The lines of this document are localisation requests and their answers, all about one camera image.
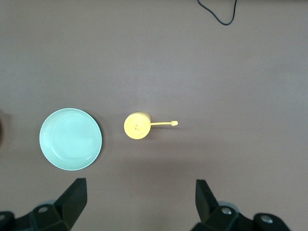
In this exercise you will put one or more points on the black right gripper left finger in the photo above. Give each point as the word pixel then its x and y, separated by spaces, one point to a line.
pixel 60 216

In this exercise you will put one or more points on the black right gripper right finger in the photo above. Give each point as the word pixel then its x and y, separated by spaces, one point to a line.
pixel 216 219

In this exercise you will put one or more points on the yellow squeeze bottle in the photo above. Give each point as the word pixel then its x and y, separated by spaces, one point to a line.
pixel 137 126

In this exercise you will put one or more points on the mint green plate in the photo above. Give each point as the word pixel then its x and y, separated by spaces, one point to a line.
pixel 70 139

